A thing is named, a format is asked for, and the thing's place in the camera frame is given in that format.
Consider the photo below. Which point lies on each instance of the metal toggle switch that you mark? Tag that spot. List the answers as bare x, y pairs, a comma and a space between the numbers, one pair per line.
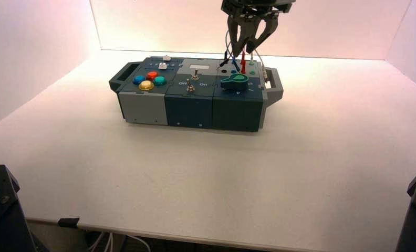
190, 87
195, 76

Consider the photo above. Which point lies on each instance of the red push button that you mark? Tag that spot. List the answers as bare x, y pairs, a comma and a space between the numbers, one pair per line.
152, 75

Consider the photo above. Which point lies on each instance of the yellow push button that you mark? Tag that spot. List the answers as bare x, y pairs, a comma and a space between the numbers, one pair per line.
146, 86

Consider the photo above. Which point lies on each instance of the black table edge clamp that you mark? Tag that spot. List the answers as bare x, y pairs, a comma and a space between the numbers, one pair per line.
68, 222

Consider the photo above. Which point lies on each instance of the teal and grey control box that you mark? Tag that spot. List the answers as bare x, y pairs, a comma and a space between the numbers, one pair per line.
189, 111

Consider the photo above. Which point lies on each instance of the white slider knob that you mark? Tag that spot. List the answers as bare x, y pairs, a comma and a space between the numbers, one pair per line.
162, 66
166, 58

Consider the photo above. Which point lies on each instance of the green rotary knob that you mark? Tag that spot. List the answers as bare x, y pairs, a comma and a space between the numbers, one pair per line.
234, 82

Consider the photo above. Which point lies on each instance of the small white display screen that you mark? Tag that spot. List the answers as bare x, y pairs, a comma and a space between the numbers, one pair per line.
199, 66

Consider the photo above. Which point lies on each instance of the green push button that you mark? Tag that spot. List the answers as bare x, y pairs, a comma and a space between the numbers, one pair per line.
160, 81

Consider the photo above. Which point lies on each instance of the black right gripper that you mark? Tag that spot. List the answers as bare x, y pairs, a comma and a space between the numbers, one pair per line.
256, 7

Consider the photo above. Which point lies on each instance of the blue push button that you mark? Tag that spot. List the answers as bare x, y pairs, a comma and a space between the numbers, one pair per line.
138, 80

